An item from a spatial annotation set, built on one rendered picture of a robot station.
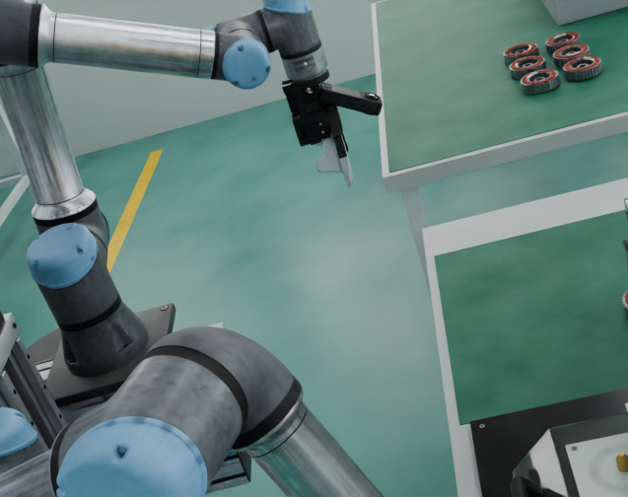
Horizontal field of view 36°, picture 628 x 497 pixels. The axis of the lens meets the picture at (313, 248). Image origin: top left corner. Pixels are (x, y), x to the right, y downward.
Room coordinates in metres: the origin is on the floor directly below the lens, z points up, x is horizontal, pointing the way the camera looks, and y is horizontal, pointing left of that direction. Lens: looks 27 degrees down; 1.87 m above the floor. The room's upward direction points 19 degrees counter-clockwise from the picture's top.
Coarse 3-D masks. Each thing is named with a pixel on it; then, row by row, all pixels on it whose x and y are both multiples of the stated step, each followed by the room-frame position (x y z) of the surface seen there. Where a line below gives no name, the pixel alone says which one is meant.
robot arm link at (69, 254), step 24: (48, 240) 1.53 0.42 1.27; (72, 240) 1.50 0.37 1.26; (96, 240) 1.56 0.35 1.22; (48, 264) 1.46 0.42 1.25; (72, 264) 1.46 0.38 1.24; (96, 264) 1.48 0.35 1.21; (48, 288) 1.46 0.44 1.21; (72, 288) 1.45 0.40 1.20; (96, 288) 1.47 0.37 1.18; (72, 312) 1.45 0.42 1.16; (96, 312) 1.46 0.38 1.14
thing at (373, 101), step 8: (328, 88) 1.64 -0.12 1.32; (336, 88) 1.65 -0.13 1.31; (344, 88) 1.66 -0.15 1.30; (320, 96) 1.63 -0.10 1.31; (328, 96) 1.63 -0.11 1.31; (336, 96) 1.62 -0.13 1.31; (344, 96) 1.62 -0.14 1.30; (352, 96) 1.62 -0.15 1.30; (360, 96) 1.63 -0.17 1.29; (368, 96) 1.63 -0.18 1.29; (376, 96) 1.64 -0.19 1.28; (336, 104) 1.62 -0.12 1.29; (344, 104) 1.62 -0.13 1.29; (352, 104) 1.62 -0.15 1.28; (360, 104) 1.62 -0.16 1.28; (368, 104) 1.62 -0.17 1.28; (376, 104) 1.61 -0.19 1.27; (368, 112) 1.62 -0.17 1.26; (376, 112) 1.62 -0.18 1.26
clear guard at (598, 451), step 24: (552, 432) 0.90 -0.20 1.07; (576, 432) 0.89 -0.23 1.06; (600, 432) 0.87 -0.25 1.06; (624, 432) 0.86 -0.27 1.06; (528, 456) 0.91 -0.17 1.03; (552, 456) 0.87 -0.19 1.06; (576, 456) 0.85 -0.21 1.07; (600, 456) 0.84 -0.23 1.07; (624, 456) 0.83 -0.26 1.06; (552, 480) 0.84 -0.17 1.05; (576, 480) 0.81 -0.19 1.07; (600, 480) 0.80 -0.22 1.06; (624, 480) 0.79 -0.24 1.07
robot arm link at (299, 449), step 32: (224, 352) 0.76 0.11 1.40; (256, 352) 0.79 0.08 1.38; (256, 384) 0.76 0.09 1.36; (288, 384) 0.79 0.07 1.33; (256, 416) 0.76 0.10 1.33; (288, 416) 0.77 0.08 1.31; (256, 448) 0.77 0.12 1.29; (288, 448) 0.76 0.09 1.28; (320, 448) 0.77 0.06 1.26; (288, 480) 0.76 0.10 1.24; (320, 480) 0.75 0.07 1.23; (352, 480) 0.76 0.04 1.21
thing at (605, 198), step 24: (576, 192) 2.02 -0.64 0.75; (600, 192) 1.98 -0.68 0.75; (624, 192) 1.94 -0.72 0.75; (480, 216) 2.06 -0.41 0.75; (504, 216) 2.02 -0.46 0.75; (528, 216) 1.98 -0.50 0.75; (552, 216) 1.95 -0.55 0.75; (576, 216) 1.91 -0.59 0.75; (432, 240) 2.03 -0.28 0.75; (456, 240) 1.99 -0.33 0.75; (480, 240) 1.95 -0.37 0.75; (432, 264) 1.92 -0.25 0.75; (432, 288) 1.82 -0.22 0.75; (456, 408) 1.40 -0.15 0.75; (456, 432) 1.34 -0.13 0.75; (456, 456) 1.28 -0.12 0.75; (456, 480) 1.22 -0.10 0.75
